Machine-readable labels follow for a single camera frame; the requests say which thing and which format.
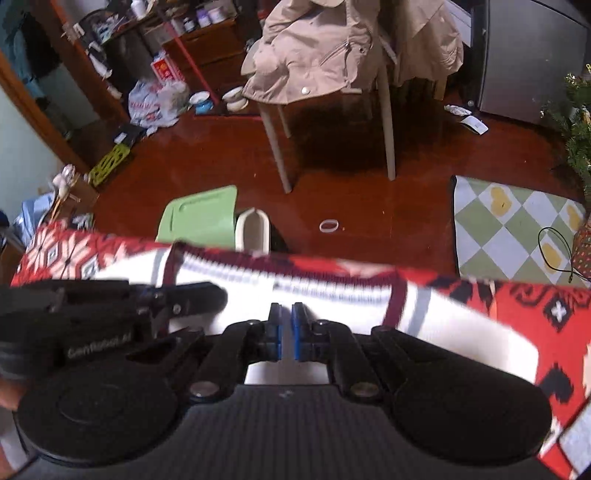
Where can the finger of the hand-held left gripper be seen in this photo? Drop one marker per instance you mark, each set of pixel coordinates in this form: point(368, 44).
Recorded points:
point(194, 300)

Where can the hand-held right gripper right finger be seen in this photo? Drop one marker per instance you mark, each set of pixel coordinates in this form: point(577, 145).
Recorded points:
point(298, 337)

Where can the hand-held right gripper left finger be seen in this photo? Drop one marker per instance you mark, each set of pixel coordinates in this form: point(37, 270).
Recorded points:
point(275, 337)

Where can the white knit sweater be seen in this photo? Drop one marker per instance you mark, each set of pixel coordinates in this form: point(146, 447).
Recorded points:
point(461, 323)

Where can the light green plastic board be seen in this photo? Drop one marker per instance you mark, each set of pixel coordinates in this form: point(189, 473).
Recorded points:
point(198, 217)

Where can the white plastic basin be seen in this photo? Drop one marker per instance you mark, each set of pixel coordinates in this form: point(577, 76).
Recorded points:
point(253, 230)

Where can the yellow-green plastic lattice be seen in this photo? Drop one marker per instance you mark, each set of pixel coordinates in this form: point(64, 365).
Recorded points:
point(110, 164)

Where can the glass door with gold decal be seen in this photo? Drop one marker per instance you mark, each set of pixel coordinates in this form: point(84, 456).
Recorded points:
point(23, 138)

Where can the blue and white bowl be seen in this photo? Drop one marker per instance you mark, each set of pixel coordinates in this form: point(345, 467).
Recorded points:
point(201, 102)

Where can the white printed plastic bag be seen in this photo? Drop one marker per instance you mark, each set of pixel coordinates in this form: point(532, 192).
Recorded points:
point(157, 104)

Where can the beige chair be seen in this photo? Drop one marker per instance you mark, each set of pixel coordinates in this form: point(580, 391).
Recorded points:
point(387, 138)

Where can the green checkered floor mat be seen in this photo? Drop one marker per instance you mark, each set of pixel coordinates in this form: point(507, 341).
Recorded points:
point(498, 230)

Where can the red printed carton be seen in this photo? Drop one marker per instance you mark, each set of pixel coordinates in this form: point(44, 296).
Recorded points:
point(166, 68)

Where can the red patterned blanket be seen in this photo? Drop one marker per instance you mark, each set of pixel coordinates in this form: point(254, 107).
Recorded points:
point(531, 304)

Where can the brown wooden dresser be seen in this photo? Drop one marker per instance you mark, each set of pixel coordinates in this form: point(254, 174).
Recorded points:
point(217, 46)

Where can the beige jacket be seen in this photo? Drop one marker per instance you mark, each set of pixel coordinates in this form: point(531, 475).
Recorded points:
point(318, 55)

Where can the white paper slip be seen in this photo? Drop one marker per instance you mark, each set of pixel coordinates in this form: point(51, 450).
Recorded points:
point(474, 124)

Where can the grey refrigerator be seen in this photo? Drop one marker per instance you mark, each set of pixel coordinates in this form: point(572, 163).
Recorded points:
point(531, 60)

